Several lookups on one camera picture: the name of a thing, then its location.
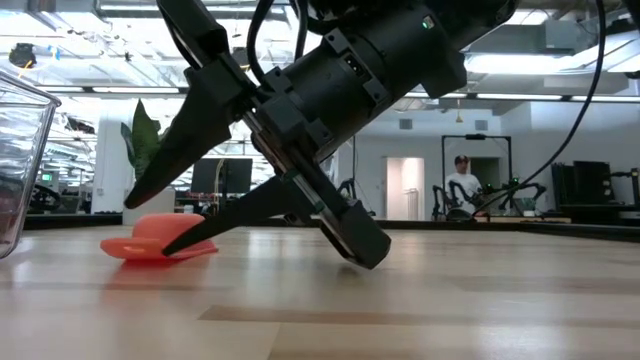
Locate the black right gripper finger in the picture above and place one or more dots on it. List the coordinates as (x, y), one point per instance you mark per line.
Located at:
(260, 207)
(195, 130)

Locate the orange measuring cup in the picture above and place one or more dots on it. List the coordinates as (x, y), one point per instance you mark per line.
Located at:
(145, 240)

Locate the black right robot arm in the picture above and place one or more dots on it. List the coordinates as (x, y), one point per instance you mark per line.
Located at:
(450, 40)

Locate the clear plastic basket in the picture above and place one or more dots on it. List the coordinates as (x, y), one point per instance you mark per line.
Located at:
(20, 160)

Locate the black computer monitor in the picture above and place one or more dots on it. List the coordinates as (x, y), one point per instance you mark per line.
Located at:
(220, 175)

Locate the green snake plant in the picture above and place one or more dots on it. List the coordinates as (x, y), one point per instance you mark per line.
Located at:
(142, 140)

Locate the white plant pot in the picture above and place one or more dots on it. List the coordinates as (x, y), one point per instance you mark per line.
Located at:
(160, 206)

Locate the person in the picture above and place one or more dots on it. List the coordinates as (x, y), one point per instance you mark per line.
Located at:
(465, 182)

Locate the long ceiling light bar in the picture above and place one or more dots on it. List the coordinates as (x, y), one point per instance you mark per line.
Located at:
(520, 96)

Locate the black equipment rack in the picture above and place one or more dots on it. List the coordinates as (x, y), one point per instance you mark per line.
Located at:
(590, 182)

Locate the black gantry frame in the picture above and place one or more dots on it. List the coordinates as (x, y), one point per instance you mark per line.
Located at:
(475, 136)

